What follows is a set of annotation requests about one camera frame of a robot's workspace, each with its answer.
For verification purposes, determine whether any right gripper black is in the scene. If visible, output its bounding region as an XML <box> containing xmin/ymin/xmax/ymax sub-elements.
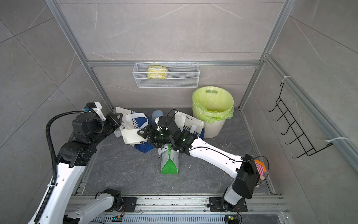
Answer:
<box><xmin>138</xmin><ymin>125</ymin><xmax>175</xmax><ymax>148</ymax></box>

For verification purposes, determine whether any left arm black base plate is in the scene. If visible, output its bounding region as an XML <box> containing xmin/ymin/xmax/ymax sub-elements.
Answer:
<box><xmin>106</xmin><ymin>196</ymin><xmax>138</xmax><ymax>213</ymax></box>

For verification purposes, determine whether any black wire hook rack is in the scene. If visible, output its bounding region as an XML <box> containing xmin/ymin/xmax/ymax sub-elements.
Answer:
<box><xmin>268</xmin><ymin>83</ymin><xmax>333</xmax><ymax>159</ymax></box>

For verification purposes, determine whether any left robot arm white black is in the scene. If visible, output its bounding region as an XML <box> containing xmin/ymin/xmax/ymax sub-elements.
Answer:
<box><xmin>29</xmin><ymin>109</ymin><xmax>123</xmax><ymax>224</ymax></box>

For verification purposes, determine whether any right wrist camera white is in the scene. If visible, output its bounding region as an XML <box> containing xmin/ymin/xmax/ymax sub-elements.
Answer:
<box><xmin>154</xmin><ymin>124</ymin><xmax>161</xmax><ymax>132</ymax></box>

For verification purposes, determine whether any blue white paper bag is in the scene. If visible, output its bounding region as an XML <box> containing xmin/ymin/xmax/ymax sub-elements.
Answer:
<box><xmin>114</xmin><ymin>107</ymin><xmax>154</xmax><ymax>153</ymax></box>
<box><xmin>174</xmin><ymin>112</ymin><xmax>205</xmax><ymax>139</ymax></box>

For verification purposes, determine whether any plush doll orange hat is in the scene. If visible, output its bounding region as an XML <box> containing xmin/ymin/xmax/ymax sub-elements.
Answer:
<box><xmin>255</xmin><ymin>160</ymin><xmax>268</xmax><ymax>188</ymax></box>

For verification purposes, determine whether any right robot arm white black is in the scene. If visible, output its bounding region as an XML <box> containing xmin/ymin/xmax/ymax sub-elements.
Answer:
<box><xmin>137</xmin><ymin>116</ymin><xmax>269</xmax><ymax>211</ymax></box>

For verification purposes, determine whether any green white paper bag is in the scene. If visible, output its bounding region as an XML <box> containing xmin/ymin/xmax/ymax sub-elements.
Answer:
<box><xmin>158</xmin><ymin>144</ymin><xmax>179</xmax><ymax>175</ymax></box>

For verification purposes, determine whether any yellow wipes pack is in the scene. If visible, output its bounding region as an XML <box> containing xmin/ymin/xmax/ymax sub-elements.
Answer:
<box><xmin>147</xmin><ymin>65</ymin><xmax>168</xmax><ymax>79</ymax></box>

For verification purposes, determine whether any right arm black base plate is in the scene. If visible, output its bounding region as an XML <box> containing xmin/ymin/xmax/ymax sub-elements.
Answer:
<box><xmin>207</xmin><ymin>197</ymin><xmax>248</xmax><ymax>213</ymax></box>

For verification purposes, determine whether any white wire mesh basket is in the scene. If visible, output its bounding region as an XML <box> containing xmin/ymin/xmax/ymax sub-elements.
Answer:
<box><xmin>132</xmin><ymin>62</ymin><xmax>200</xmax><ymax>88</ymax></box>

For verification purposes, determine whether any white trash bin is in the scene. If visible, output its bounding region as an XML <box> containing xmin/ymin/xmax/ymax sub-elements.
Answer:
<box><xmin>192</xmin><ymin>86</ymin><xmax>235</xmax><ymax>139</ymax></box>

